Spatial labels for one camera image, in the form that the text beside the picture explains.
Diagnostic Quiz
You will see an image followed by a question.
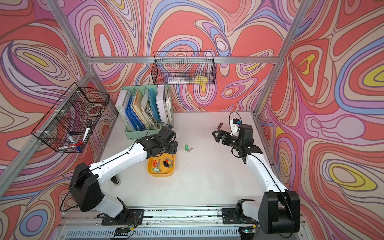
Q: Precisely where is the yellow plastic storage box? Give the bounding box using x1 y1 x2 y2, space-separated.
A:
147 154 176 177

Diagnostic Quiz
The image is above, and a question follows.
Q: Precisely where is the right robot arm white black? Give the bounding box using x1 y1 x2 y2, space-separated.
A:
212 124 301 238

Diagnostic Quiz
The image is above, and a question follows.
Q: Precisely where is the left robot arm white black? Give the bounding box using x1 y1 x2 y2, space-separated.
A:
69 126 178 218

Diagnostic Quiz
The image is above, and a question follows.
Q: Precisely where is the pink calculator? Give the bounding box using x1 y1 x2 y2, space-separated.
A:
217 122 231 133

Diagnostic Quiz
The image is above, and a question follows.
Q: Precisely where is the key with black tag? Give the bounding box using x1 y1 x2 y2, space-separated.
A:
163 161 174 168

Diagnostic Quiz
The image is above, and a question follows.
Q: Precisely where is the green file organizer rack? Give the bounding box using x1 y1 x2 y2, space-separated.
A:
115 85 174 140

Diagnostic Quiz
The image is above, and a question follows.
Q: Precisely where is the white binder in rack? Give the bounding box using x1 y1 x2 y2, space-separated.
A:
156 85 169 125

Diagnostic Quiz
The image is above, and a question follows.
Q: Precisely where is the yellow sticky note pad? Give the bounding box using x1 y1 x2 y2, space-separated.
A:
194 76 209 86

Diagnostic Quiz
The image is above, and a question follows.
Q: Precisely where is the black white marker pen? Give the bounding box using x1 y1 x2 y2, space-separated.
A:
82 120 93 144

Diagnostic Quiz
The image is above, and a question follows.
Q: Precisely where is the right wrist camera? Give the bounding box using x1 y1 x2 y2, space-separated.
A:
230 118 242 127

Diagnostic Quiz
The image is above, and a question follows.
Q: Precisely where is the black wire basket back wall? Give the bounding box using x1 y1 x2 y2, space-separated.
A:
151 50 217 86

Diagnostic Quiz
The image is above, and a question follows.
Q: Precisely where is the black wire basket wall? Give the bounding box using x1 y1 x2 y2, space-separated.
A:
32 83 110 154
151 50 217 86

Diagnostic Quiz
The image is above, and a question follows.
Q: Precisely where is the black wire basket left wall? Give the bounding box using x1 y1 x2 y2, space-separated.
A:
32 83 110 154

